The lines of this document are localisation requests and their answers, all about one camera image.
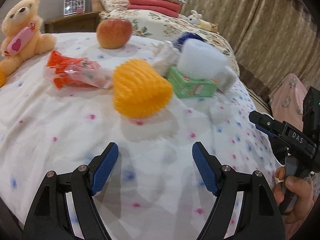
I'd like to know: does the green milk carton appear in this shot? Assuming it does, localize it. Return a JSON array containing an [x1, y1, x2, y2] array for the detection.
[[167, 67, 219, 99]]

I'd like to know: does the white foam fruit net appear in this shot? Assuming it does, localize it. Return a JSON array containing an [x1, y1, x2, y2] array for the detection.
[[176, 38, 228, 79]]

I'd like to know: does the orange clear plastic wrapper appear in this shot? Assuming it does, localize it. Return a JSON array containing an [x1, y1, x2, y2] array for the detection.
[[44, 50, 112, 89]]

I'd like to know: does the orange foam fruit net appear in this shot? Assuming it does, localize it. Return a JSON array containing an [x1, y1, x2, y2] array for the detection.
[[113, 59, 173, 119]]

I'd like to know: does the blue plastic wrapper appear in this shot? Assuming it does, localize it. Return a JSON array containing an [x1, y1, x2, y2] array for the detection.
[[172, 32, 204, 51]]

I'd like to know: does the person's right hand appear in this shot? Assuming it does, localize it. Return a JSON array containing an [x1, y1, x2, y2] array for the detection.
[[273, 167, 314, 224]]

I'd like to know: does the pink heart cloth cover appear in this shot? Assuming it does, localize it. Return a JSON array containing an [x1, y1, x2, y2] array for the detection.
[[268, 73, 307, 130]]

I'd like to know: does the white floral bedsheet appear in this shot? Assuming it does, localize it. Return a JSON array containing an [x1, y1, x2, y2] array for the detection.
[[0, 32, 278, 240]]

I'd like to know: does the beige patterned curtain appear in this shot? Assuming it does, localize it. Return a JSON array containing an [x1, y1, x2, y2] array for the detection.
[[181, 0, 319, 93]]

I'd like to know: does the yellow brown plush toy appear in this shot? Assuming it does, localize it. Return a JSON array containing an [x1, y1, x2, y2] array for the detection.
[[199, 21, 219, 33]]

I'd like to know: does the small orange foam net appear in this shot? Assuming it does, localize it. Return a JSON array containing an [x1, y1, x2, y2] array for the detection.
[[0, 70, 6, 87]]

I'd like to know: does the white rabbit plush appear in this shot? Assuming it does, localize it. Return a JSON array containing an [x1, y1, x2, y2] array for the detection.
[[187, 10, 202, 27]]

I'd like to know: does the beige teddy bear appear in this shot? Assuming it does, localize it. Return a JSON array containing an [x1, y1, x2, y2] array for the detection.
[[1, 0, 56, 77]]

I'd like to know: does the red yellow apple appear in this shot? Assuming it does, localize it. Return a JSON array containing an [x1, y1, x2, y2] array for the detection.
[[96, 18, 132, 49]]

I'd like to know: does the floral quilt bed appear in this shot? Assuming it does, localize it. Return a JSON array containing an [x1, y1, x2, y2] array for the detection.
[[99, 8, 240, 76]]

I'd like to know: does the folded red blanket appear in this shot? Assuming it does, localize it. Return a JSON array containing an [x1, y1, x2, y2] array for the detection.
[[126, 0, 181, 18]]

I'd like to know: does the wooden nightstand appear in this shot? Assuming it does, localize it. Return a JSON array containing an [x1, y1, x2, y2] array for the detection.
[[44, 12, 100, 33]]

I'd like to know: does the floral cream pillow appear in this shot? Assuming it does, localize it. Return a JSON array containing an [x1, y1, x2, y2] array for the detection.
[[100, 0, 129, 12]]

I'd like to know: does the photo grid frame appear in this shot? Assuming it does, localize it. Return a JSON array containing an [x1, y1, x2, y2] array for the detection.
[[63, 0, 85, 16]]

